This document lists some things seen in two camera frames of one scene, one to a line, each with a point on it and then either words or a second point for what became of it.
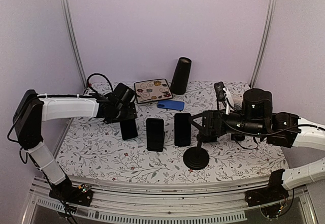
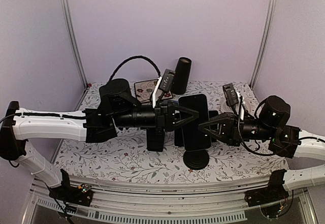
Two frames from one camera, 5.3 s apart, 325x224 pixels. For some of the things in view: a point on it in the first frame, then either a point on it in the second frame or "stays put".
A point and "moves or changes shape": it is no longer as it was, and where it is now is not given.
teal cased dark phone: [128, 129] → [193, 138]
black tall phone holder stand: [196, 158] stays put
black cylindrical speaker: [179, 82] stays put
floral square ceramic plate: [151, 91] stays put
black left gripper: [132, 112] → [165, 115]
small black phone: [155, 134] stays put
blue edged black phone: [209, 138] moves or changes shape
